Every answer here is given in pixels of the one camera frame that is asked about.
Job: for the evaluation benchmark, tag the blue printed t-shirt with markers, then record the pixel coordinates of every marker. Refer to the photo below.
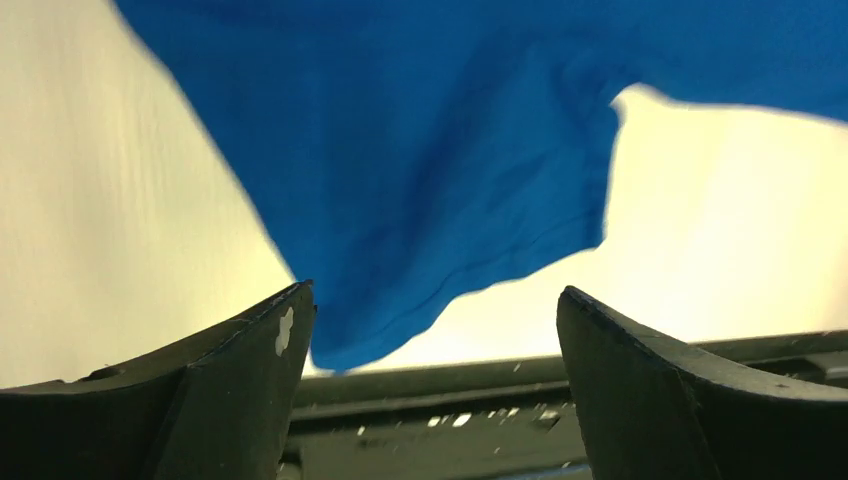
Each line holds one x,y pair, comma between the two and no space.
404,153

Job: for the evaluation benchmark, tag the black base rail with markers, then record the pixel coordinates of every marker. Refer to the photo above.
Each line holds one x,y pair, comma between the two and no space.
488,421

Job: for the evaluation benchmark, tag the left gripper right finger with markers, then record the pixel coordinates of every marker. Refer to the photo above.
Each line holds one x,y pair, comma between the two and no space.
653,407

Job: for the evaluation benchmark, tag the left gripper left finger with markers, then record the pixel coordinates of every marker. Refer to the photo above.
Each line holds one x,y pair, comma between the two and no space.
214,405

